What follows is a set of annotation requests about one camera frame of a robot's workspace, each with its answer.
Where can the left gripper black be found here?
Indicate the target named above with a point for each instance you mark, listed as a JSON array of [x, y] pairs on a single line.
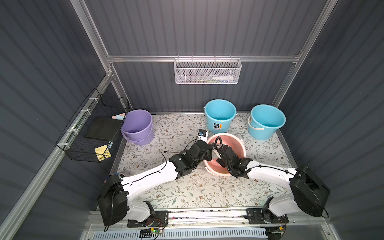
[[205, 149]]

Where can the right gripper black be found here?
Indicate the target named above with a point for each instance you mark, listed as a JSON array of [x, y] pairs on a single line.
[[223, 157]]

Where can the pink plastic bucket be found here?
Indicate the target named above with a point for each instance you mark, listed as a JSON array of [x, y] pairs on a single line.
[[230, 140]]

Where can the blue bucket with label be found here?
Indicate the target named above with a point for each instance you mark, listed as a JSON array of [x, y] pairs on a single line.
[[220, 114]]

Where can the purple plastic bucket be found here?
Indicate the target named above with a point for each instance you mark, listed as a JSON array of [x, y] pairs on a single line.
[[138, 127]]

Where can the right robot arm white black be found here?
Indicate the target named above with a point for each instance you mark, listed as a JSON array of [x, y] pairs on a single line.
[[306, 192]]

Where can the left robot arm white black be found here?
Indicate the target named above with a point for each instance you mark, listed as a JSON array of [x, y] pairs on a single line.
[[117, 198]]

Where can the floral patterned table mat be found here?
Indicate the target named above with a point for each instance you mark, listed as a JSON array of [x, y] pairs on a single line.
[[200, 189]]

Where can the white ventilation grille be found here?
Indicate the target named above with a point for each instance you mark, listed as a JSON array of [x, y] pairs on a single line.
[[187, 234]]

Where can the pastel card in basket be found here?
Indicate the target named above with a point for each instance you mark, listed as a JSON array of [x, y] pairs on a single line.
[[119, 117]]

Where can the yellow sticky note pad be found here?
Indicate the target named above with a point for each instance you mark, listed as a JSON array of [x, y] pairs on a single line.
[[102, 153]]

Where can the black box in basket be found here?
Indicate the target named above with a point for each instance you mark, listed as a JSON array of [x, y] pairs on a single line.
[[103, 128]]

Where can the white spray bottle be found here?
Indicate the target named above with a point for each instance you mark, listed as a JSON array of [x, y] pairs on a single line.
[[223, 78]]

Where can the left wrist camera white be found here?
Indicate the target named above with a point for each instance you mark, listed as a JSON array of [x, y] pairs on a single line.
[[202, 135]]

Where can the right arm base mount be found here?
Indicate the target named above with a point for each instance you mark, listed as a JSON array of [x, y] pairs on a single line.
[[264, 215]]

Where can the blue bucket white handle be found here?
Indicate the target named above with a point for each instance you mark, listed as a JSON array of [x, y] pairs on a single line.
[[264, 121]]

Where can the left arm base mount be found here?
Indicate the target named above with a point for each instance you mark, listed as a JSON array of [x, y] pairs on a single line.
[[142, 214]]

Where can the white wire wall basket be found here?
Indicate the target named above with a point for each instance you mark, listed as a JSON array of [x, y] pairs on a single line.
[[200, 71]]

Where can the black wire side basket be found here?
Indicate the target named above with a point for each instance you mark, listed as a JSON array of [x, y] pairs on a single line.
[[75, 145]]

